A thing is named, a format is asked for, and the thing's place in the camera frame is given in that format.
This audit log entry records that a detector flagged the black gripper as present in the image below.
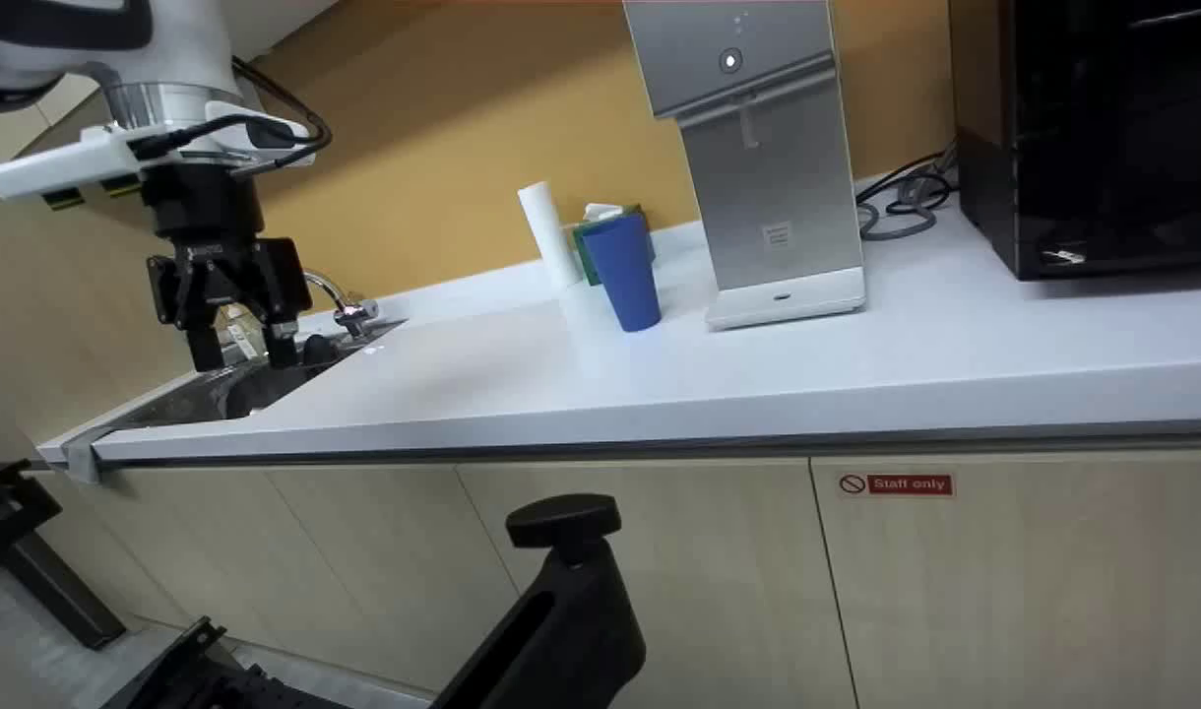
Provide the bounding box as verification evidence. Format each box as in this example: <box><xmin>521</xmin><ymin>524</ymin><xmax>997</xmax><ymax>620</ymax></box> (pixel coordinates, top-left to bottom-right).
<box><xmin>138</xmin><ymin>163</ymin><xmax>315</xmax><ymax>374</ymax></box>

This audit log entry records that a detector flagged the blue plastic cup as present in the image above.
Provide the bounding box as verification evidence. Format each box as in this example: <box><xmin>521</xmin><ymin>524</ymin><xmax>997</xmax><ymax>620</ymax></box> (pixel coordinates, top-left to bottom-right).
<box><xmin>579</xmin><ymin>209</ymin><xmax>667</xmax><ymax>336</ymax></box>

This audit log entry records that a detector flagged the silver coffee maker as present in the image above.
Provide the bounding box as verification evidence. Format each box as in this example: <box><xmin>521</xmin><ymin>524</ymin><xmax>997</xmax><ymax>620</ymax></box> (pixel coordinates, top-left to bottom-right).
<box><xmin>620</xmin><ymin>0</ymin><xmax>876</xmax><ymax>336</ymax></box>

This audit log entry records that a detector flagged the clear glass bottle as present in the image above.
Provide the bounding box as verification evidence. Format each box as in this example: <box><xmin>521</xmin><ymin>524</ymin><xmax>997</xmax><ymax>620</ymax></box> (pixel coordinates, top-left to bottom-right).
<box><xmin>217</xmin><ymin>302</ymin><xmax>271</xmax><ymax>365</ymax></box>

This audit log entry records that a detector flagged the stainless steel sink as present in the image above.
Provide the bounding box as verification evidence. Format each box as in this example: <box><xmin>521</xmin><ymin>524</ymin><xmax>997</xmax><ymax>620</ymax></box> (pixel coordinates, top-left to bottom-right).
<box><xmin>99</xmin><ymin>316</ymin><xmax>407</xmax><ymax>433</ymax></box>

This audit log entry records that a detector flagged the chrome sink faucet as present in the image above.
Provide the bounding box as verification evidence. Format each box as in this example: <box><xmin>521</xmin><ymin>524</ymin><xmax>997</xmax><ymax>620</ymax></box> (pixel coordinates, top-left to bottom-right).
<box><xmin>300</xmin><ymin>268</ymin><xmax>382</xmax><ymax>343</ymax></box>

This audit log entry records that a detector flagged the metal counter edge clamp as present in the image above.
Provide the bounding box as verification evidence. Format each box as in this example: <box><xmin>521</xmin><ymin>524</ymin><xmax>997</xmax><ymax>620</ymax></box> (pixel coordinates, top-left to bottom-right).
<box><xmin>28</xmin><ymin>438</ymin><xmax>107</xmax><ymax>490</ymax></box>

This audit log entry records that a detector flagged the white paper roll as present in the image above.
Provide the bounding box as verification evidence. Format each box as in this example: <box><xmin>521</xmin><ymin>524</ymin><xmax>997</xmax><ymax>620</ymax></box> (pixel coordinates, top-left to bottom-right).
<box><xmin>515</xmin><ymin>178</ymin><xmax>582</xmax><ymax>295</ymax></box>

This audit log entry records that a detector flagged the black stand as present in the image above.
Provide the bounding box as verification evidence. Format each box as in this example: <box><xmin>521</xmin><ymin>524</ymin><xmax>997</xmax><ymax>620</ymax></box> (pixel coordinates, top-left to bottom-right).
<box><xmin>0</xmin><ymin>440</ymin><xmax>134</xmax><ymax>655</ymax></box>

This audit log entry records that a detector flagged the black chair base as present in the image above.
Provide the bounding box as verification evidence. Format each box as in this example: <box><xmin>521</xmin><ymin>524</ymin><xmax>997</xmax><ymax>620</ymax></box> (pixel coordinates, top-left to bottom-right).
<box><xmin>121</xmin><ymin>613</ymin><xmax>414</xmax><ymax>709</ymax></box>

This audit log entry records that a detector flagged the red warning sticker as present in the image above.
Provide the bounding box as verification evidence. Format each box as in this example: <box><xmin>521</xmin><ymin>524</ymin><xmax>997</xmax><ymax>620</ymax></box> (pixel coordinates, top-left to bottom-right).
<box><xmin>836</xmin><ymin>467</ymin><xmax>957</xmax><ymax>500</ymax></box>

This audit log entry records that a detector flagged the beige cabinet door with sticker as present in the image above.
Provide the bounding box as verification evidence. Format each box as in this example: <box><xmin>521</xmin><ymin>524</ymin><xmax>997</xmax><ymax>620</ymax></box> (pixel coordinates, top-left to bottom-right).
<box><xmin>806</xmin><ymin>444</ymin><xmax>1201</xmax><ymax>709</ymax></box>

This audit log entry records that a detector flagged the black microwave appliance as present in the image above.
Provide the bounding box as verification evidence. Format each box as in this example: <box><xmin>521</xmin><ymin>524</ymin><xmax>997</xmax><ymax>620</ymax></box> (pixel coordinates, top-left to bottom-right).
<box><xmin>951</xmin><ymin>0</ymin><xmax>1201</xmax><ymax>287</ymax></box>

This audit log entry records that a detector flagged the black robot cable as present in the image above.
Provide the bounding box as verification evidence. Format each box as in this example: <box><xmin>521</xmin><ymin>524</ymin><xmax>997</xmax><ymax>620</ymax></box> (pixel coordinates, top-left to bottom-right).
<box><xmin>223</xmin><ymin>54</ymin><xmax>336</xmax><ymax>172</ymax></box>

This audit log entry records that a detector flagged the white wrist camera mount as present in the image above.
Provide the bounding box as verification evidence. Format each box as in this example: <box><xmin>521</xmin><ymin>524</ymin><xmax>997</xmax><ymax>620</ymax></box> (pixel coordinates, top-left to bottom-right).
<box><xmin>0</xmin><ymin>109</ymin><xmax>315</xmax><ymax>203</ymax></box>

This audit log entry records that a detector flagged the grey power cable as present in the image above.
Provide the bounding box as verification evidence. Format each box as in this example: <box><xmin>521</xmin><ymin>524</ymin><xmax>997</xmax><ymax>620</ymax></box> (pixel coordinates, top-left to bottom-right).
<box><xmin>855</xmin><ymin>147</ymin><xmax>965</xmax><ymax>244</ymax></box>

